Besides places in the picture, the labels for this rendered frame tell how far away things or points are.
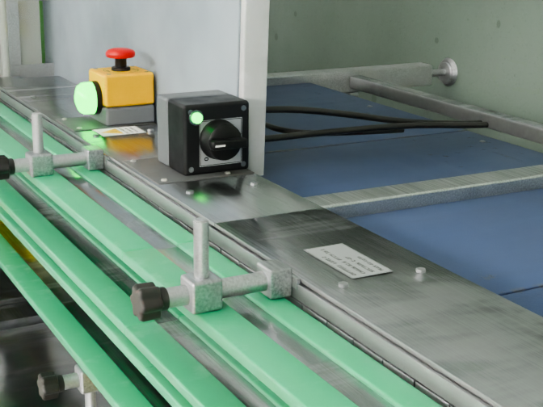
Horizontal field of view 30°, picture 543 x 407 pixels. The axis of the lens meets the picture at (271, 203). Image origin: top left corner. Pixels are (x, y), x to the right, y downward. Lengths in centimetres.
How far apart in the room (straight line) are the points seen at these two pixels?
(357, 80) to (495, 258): 97
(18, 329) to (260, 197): 61
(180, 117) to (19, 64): 77
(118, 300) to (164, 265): 14
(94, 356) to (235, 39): 39
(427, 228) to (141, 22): 59
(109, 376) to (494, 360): 51
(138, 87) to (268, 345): 71
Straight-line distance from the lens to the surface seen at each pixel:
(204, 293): 79
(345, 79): 190
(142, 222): 103
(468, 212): 109
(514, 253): 97
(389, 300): 78
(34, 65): 186
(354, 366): 71
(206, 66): 124
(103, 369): 110
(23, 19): 184
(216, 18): 121
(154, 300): 78
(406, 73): 198
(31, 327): 155
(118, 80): 137
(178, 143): 112
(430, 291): 80
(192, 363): 89
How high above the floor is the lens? 126
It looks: 27 degrees down
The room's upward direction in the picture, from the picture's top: 98 degrees counter-clockwise
